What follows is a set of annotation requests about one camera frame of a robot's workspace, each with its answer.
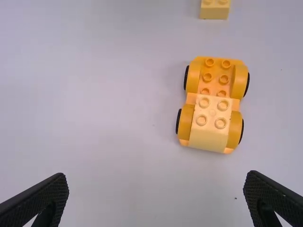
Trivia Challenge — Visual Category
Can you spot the yellow toy brick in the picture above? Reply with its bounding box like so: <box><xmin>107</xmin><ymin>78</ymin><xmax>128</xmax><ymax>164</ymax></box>
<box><xmin>199</xmin><ymin>0</ymin><xmax>232</xmax><ymax>21</ymax></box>

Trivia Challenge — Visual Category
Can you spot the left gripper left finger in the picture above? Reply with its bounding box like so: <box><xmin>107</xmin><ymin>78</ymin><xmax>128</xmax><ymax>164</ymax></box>
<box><xmin>0</xmin><ymin>172</ymin><xmax>70</xmax><ymax>227</ymax></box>

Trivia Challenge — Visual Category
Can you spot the yellow toy car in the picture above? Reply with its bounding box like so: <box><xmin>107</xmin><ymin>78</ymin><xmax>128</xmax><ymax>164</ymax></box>
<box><xmin>175</xmin><ymin>56</ymin><xmax>251</xmax><ymax>155</ymax></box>

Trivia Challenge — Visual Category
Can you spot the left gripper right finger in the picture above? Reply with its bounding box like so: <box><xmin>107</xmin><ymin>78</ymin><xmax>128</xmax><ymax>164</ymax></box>
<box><xmin>243</xmin><ymin>170</ymin><xmax>303</xmax><ymax>227</ymax></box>

